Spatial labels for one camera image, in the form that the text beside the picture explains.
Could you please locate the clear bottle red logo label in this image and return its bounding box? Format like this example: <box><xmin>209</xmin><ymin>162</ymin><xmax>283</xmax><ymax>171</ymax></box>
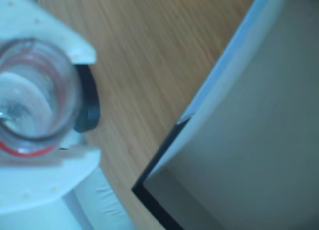
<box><xmin>0</xmin><ymin>37</ymin><xmax>83</xmax><ymax>158</ymax></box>

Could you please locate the grey cardboard box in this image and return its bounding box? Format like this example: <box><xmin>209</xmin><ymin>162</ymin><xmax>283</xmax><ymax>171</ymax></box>
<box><xmin>131</xmin><ymin>0</ymin><xmax>319</xmax><ymax>230</ymax></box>

